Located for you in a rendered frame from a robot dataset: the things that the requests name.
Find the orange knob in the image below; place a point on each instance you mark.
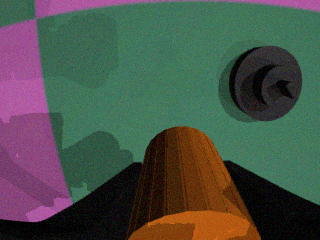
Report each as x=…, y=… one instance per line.
x=185, y=192

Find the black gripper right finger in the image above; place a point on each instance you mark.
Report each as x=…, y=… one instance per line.
x=277, y=214

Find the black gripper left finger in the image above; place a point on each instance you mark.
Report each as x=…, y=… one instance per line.
x=102, y=215

